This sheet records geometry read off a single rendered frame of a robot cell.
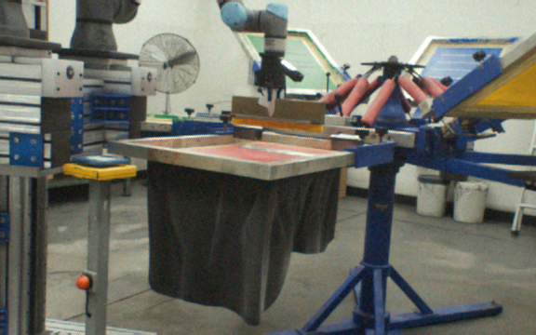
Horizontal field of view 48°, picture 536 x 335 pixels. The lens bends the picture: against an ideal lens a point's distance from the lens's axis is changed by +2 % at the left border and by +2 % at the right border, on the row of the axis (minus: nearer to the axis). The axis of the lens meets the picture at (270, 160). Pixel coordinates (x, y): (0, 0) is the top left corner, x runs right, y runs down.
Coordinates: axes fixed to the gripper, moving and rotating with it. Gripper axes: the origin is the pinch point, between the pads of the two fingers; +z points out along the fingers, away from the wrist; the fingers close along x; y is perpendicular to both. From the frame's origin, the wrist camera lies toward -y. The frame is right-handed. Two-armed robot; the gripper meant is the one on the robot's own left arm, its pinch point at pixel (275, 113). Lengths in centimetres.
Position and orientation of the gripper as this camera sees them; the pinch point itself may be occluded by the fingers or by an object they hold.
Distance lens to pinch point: 199.4
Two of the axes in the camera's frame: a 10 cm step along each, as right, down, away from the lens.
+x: -5.5, 0.8, -8.3
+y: -8.3, -1.3, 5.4
